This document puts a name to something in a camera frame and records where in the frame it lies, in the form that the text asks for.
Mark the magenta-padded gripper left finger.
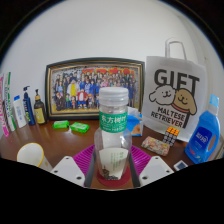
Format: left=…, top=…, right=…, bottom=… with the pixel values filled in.
left=50, top=144, right=98, bottom=188

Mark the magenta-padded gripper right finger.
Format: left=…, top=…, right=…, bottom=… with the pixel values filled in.
left=128, top=144, right=175, bottom=188

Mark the clear green-labelled drink bottle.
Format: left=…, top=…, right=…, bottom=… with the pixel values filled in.
left=93, top=86, right=133, bottom=181

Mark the small patterned pouch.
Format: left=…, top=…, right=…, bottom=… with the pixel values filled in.
left=140, top=135, right=171, bottom=157

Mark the colourful puzzle cube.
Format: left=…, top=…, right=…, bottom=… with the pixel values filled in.
left=162, top=126, right=181, bottom=147

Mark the white yellow-rimmed enamel mug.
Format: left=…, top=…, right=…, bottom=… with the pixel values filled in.
left=16, top=142, right=54, bottom=173

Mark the blue tissue pack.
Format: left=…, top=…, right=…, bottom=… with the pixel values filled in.
left=126, top=106, right=144, bottom=138

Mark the blue detergent bottle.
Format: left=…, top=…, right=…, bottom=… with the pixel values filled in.
left=184, top=93, right=222, bottom=165

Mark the amber pump bottle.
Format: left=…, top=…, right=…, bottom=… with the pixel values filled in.
left=33, top=88, right=48, bottom=126

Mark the dark blue pump bottle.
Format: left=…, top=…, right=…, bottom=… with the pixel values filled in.
left=22, top=85, right=37, bottom=127

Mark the white paper gift bag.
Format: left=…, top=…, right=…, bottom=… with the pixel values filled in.
left=141, top=37, right=208, bottom=143

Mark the white blue-capped bottle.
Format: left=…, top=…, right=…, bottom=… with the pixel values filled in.
left=12, top=94, right=28, bottom=129

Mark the framed group photo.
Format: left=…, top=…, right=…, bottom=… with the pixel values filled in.
left=44, top=57, right=146, bottom=121

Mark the white pink tall box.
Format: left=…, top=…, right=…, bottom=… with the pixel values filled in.
left=0, top=74, right=11, bottom=138

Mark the white green tall box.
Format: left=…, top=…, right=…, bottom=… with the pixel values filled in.
left=2, top=71, right=17, bottom=132

